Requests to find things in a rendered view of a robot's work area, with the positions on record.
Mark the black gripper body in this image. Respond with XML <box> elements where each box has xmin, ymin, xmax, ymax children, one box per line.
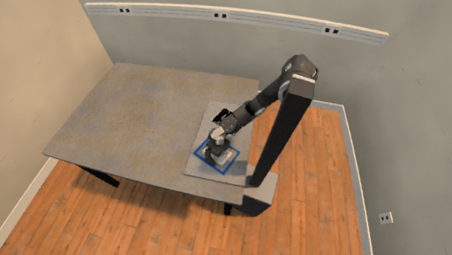
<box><xmin>206</xmin><ymin>136</ymin><xmax>230</xmax><ymax>157</ymax></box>

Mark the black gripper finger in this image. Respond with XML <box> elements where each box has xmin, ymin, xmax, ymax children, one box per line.
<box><xmin>204</xmin><ymin>148</ymin><xmax>215</xmax><ymax>165</ymax></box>

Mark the black rectangular panel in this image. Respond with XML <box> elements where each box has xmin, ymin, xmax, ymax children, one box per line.
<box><xmin>212</xmin><ymin>107</ymin><xmax>233</xmax><ymax>126</ymax></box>

